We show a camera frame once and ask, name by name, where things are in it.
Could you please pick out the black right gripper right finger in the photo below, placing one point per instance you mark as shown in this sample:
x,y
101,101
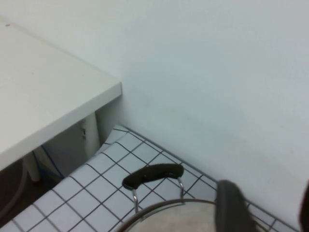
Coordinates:
x,y
304,207

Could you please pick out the steel pot green label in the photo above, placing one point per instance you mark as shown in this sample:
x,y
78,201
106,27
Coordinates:
x,y
154,172

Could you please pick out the white side table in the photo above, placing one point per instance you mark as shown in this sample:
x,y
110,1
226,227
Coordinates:
x,y
48,96

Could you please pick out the white black grid mat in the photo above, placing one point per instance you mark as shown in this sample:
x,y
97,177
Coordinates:
x,y
96,188

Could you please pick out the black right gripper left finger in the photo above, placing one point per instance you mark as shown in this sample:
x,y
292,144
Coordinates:
x,y
231,205

